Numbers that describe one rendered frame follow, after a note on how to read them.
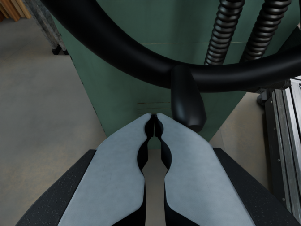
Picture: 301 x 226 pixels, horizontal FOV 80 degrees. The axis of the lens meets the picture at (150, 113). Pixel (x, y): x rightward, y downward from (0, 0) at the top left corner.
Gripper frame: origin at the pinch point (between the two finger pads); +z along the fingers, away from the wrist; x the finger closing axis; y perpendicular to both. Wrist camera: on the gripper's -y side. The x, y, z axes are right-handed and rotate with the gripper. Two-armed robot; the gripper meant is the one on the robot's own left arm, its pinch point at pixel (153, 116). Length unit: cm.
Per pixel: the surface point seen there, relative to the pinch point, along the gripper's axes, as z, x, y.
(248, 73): 6.3, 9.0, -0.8
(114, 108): 36.3, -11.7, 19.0
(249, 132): 64, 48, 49
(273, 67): 6.2, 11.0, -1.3
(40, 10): 97, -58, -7
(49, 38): 107, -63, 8
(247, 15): 25.3, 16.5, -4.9
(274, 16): 10.7, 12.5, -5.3
